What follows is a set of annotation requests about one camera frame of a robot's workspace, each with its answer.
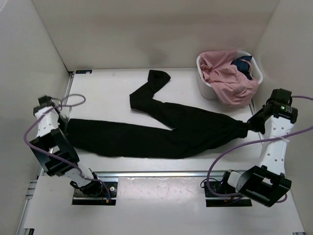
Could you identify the black trousers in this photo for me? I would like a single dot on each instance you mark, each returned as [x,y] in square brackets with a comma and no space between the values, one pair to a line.
[189,131]

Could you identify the white laundry basket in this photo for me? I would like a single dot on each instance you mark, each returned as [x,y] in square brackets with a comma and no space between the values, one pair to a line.
[205,88]

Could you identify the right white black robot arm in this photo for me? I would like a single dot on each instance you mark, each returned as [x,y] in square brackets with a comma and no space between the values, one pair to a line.
[266,183]

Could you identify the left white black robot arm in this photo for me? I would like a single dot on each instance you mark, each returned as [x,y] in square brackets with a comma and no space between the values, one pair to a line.
[48,142]

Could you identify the aluminium rail frame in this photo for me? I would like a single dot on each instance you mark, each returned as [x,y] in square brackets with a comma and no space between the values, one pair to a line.
[107,98]

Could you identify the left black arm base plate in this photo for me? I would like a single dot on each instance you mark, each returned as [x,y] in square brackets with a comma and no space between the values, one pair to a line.
[94,194]

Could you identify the navy blue garment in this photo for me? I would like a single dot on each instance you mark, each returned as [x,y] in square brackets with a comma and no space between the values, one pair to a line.
[244,65]

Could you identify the blue label sticker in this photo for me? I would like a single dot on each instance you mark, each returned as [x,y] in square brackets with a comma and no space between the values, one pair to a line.
[83,71]

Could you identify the white front cover board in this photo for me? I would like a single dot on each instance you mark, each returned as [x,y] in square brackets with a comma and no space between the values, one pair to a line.
[148,206]

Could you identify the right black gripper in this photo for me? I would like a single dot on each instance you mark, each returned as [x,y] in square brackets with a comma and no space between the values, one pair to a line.
[253,125]

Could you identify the pink garment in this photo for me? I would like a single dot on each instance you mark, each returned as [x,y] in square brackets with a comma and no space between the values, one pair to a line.
[232,87]

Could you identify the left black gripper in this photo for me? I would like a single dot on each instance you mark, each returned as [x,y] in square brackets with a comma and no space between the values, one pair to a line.
[66,120]

